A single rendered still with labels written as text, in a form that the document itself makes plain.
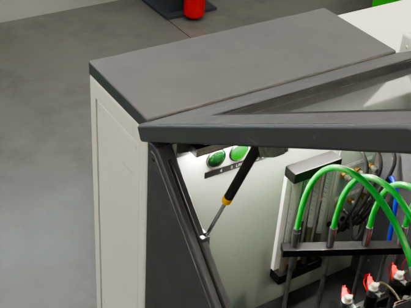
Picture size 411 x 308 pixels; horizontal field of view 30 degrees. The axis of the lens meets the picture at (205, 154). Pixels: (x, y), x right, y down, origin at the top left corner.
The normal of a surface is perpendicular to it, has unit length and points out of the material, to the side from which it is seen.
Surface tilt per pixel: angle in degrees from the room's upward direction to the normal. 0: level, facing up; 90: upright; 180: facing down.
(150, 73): 0
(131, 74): 0
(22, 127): 0
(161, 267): 90
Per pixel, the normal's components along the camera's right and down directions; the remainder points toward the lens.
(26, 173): 0.06, -0.82
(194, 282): -0.84, 0.26
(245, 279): 0.53, 0.51
